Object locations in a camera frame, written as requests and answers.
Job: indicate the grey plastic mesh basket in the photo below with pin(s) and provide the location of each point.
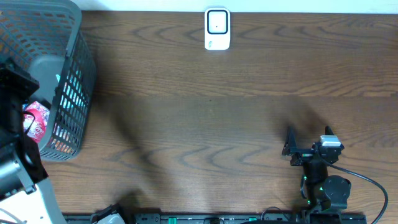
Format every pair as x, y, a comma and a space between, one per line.
44, 39

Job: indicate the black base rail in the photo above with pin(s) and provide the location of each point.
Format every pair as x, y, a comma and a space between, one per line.
119, 214

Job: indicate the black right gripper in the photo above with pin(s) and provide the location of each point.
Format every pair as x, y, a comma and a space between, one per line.
291, 148

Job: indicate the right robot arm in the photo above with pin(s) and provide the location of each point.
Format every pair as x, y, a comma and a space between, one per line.
327, 195

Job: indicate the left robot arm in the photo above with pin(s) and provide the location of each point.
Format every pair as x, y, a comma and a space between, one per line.
27, 194

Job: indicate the orange Kleenex tissue pack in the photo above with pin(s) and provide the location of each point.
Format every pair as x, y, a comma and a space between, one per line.
66, 145

